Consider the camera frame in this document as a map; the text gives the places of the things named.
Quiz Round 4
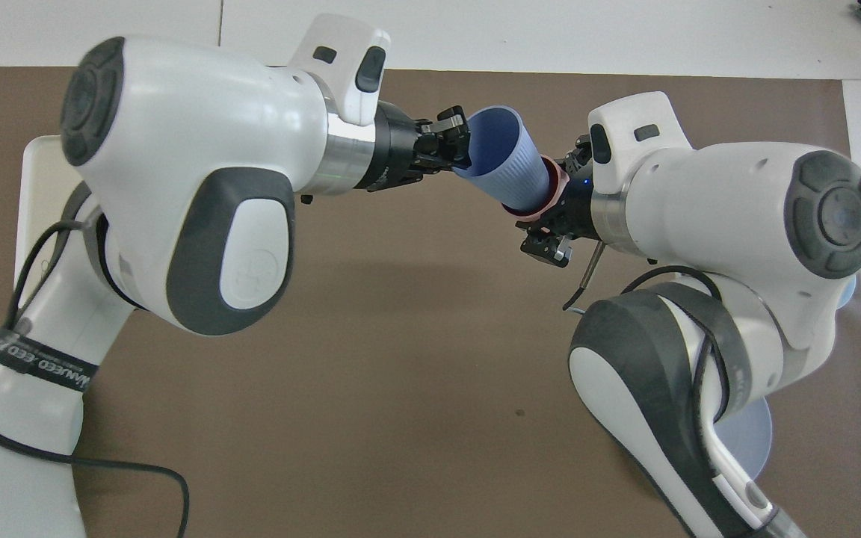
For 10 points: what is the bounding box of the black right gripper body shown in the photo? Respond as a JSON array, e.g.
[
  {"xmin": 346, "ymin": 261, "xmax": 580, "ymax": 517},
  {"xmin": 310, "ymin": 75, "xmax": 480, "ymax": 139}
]
[{"xmin": 550, "ymin": 170, "xmax": 600, "ymax": 241}]

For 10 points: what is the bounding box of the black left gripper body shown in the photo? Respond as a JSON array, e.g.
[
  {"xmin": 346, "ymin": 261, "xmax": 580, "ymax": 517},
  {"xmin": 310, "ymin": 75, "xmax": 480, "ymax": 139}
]
[{"xmin": 356, "ymin": 101, "xmax": 433, "ymax": 192}]

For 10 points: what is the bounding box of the pink cup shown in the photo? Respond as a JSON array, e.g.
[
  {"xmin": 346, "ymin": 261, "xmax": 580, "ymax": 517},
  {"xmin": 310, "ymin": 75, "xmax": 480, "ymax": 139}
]
[{"xmin": 502, "ymin": 155, "xmax": 570, "ymax": 222}]

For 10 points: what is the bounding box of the blue ribbed cup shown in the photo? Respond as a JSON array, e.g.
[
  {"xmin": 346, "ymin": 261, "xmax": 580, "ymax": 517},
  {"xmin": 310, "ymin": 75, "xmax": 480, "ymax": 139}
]
[{"xmin": 451, "ymin": 106, "xmax": 551, "ymax": 212}]

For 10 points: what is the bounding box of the cream rabbit print tray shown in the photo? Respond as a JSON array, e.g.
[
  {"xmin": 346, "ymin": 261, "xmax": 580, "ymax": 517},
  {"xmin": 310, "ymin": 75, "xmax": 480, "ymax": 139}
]
[{"xmin": 14, "ymin": 134, "xmax": 102, "ymax": 300}]

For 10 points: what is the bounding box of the brown table mat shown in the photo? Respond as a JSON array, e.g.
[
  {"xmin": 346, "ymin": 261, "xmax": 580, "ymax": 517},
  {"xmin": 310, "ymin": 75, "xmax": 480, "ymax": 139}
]
[{"xmin": 0, "ymin": 66, "xmax": 861, "ymax": 538}]

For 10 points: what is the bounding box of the blue round plate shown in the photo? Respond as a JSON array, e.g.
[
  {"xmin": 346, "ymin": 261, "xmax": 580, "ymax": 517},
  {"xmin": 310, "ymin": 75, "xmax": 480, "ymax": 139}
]
[{"xmin": 713, "ymin": 396, "xmax": 774, "ymax": 488}]

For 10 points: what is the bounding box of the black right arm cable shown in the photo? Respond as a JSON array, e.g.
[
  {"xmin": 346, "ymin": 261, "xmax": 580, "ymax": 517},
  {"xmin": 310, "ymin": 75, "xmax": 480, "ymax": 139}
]
[{"xmin": 561, "ymin": 243, "xmax": 738, "ymax": 421}]

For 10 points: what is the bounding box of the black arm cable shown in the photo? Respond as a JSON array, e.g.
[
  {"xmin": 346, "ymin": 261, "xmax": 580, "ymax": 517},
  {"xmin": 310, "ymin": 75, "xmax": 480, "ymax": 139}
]
[
  {"xmin": 561, "ymin": 243, "xmax": 738, "ymax": 421},
  {"xmin": 0, "ymin": 217, "xmax": 191, "ymax": 538}
]

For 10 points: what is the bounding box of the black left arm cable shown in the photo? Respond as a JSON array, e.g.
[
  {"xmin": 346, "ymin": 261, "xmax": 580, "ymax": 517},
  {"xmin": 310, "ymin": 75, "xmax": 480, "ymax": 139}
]
[{"xmin": 0, "ymin": 217, "xmax": 191, "ymax": 538}]

